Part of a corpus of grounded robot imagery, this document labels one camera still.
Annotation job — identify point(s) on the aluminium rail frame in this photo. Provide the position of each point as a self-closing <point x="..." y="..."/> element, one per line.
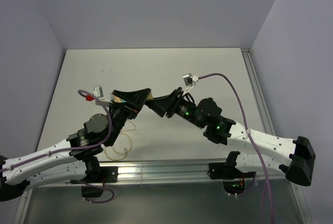
<point x="164" y="179"/>

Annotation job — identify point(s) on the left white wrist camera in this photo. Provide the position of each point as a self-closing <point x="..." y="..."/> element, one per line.
<point x="98" y="93"/>

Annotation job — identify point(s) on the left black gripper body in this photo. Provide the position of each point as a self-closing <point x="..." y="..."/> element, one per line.
<point x="119" y="117"/>

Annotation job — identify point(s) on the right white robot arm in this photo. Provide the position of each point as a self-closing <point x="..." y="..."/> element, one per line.
<point x="255" y="151"/>

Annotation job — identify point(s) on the teal triangular power strip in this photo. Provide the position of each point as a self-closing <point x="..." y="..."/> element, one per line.
<point x="117" y="99"/>

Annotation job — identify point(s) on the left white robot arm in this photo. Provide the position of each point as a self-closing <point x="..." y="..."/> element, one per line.
<point x="74" y="158"/>

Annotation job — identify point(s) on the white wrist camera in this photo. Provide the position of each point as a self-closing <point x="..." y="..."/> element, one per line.
<point x="98" y="93"/>
<point x="190" y="82"/>

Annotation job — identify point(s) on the yellow cube block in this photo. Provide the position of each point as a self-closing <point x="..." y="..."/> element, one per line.
<point x="150" y="97"/>

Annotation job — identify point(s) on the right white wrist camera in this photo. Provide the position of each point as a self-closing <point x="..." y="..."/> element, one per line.
<point x="190" y="82"/>

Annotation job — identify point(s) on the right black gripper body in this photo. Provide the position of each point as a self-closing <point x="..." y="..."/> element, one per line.
<point x="179" y="105"/>

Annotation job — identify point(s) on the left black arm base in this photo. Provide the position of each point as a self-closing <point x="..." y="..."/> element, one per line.
<point x="93" y="189"/>

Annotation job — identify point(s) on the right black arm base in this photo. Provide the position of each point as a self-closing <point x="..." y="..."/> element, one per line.
<point x="235" y="182"/>

